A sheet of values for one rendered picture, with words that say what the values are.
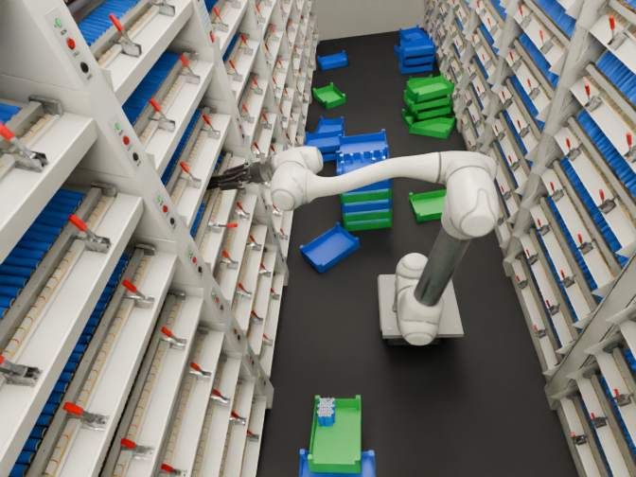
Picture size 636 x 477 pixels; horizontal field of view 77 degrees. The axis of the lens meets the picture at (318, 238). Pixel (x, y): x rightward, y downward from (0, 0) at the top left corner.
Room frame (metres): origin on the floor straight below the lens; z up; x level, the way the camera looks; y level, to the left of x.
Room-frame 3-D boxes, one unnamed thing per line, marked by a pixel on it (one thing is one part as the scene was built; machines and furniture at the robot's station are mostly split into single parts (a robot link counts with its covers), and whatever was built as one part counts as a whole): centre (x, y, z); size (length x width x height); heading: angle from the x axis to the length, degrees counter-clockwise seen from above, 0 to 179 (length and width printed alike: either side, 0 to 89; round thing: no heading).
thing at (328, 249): (1.63, -0.06, 0.04); 0.30 x 0.20 x 0.08; 118
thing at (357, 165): (1.85, -0.34, 0.44); 0.30 x 0.20 x 0.08; 81
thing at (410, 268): (1.03, -0.38, 0.39); 0.18 x 0.16 x 0.22; 166
